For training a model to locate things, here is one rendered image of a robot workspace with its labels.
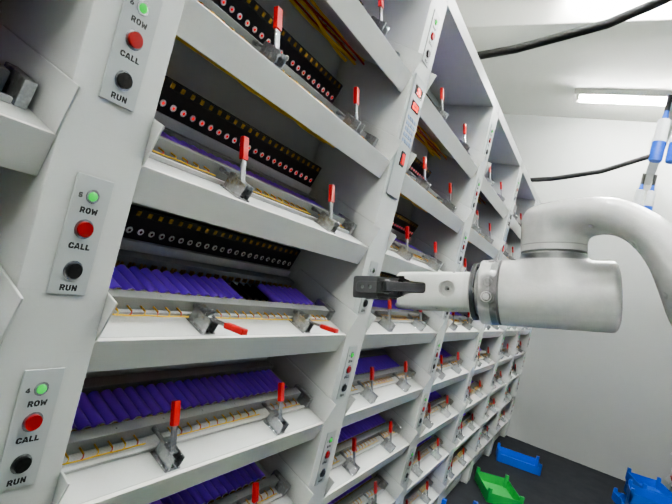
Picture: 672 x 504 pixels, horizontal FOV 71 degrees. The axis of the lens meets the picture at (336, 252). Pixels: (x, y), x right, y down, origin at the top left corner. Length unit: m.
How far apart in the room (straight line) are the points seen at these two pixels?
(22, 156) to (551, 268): 0.56
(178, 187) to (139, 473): 0.39
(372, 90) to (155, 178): 0.69
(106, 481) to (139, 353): 0.17
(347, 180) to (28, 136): 0.74
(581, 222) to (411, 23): 0.74
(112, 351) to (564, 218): 0.54
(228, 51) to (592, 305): 0.53
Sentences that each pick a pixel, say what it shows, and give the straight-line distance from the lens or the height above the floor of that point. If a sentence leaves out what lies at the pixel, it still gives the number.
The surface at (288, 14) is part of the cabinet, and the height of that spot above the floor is 1.57.
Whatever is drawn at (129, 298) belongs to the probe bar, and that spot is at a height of 0.99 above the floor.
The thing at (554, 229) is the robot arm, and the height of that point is 1.20.
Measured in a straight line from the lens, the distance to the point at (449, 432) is 2.48.
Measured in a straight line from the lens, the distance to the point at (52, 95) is 0.54.
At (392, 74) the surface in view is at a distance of 1.08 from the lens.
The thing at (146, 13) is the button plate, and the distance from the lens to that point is 0.58.
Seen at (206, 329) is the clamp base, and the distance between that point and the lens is 0.70.
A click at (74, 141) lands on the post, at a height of 1.15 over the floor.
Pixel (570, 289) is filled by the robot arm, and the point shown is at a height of 1.13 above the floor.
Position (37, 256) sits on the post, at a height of 1.03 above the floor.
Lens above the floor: 1.10
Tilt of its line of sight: 1 degrees up
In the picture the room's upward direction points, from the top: 14 degrees clockwise
